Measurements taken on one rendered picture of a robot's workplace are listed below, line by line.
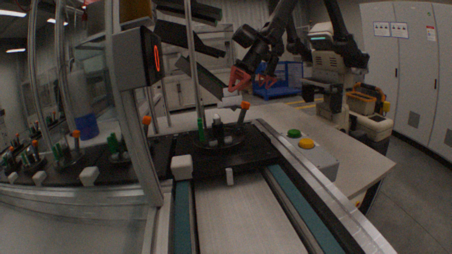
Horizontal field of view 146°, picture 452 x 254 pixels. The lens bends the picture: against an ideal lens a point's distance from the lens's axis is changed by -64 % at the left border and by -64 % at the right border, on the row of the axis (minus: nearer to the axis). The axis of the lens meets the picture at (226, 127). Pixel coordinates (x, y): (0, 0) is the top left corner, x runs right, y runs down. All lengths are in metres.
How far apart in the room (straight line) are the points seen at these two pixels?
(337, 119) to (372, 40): 2.66
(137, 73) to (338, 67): 0.97
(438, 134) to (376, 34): 1.90
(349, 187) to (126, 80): 0.54
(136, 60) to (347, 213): 0.37
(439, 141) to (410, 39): 1.53
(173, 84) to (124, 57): 4.35
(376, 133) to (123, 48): 1.24
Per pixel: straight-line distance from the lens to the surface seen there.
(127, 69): 0.22
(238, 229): 0.35
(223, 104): 0.59
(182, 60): 0.69
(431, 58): 3.14
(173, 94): 4.59
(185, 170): 0.40
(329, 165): 0.44
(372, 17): 3.65
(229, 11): 9.67
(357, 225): 0.33
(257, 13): 10.15
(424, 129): 3.25
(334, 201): 0.34
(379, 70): 3.54
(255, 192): 0.41
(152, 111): 0.68
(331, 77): 1.07
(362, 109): 1.35
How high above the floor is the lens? 1.19
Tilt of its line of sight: 21 degrees down
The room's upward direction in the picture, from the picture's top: 6 degrees counter-clockwise
